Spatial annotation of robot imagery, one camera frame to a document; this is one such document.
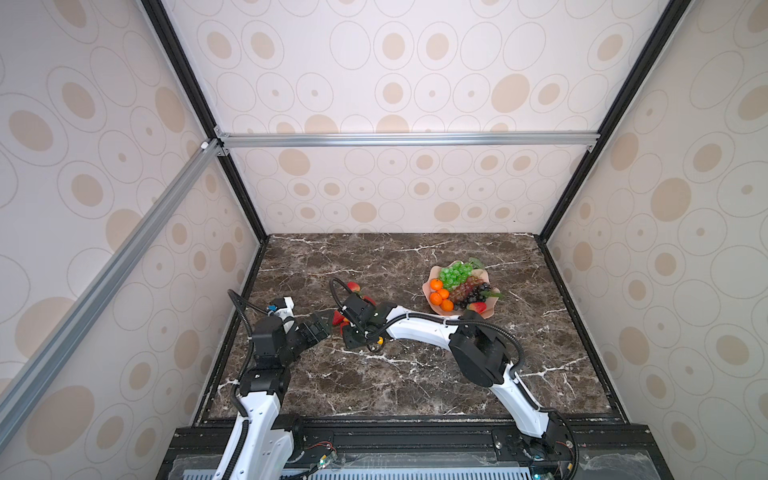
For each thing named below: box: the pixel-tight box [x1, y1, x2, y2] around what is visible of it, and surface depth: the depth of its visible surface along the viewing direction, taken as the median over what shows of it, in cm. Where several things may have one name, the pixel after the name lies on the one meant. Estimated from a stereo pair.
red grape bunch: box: [450, 276, 480, 303], surface depth 102 cm
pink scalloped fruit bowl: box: [422, 260, 500, 319], surface depth 101 cm
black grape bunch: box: [454, 282, 492, 310], surface depth 99 cm
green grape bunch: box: [439, 261, 473, 291], surface depth 102 cm
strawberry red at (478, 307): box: [467, 302, 487, 314], surface depth 97 cm
